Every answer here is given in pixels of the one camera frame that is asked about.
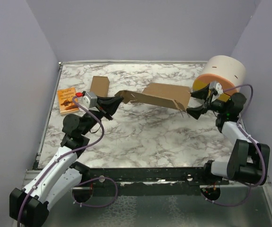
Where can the orange book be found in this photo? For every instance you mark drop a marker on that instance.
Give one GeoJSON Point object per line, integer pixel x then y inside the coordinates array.
{"type": "Point", "coordinates": [66, 105]}

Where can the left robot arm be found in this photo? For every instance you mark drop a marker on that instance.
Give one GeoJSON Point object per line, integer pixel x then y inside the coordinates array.
{"type": "Point", "coordinates": [31, 205]}

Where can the small folded cardboard box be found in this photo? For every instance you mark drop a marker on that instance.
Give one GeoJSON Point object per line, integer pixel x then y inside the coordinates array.
{"type": "Point", "coordinates": [100, 86]}

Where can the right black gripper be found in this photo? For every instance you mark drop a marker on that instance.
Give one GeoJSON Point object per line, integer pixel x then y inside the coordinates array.
{"type": "Point", "coordinates": [196, 112]}

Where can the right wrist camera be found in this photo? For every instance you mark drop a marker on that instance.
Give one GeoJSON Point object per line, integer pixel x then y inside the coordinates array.
{"type": "Point", "coordinates": [216, 88]}

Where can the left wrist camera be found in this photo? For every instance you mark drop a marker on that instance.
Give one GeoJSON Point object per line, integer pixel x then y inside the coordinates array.
{"type": "Point", "coordinates": [89, 99]}

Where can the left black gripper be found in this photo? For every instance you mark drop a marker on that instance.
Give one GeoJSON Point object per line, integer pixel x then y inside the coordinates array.
{"type": "Point", "coordinates": [104, 104]}

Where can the brown cardboard box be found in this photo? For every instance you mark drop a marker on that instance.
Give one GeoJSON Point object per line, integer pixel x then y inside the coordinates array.
{"type": "Point", "coordinates": [158, 94]}

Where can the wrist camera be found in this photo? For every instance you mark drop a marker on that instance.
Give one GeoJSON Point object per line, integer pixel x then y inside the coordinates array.
{"type": "Point", "coordinates": [216, 88]}
{"type": "Point", "coordinates": [89, 99]}

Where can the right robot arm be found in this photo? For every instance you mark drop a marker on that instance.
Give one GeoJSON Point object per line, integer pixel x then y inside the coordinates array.
{"type": "Point", "coordinates": [248, 162]}

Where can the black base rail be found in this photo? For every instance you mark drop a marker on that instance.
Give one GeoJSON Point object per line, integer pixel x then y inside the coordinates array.
{"type": "Point", "coordinates": [108, 182]}

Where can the white cylinder with coloured base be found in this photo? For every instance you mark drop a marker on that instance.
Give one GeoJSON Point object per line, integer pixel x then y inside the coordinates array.
{"type": "Point", "coordinates": [226, 70]}

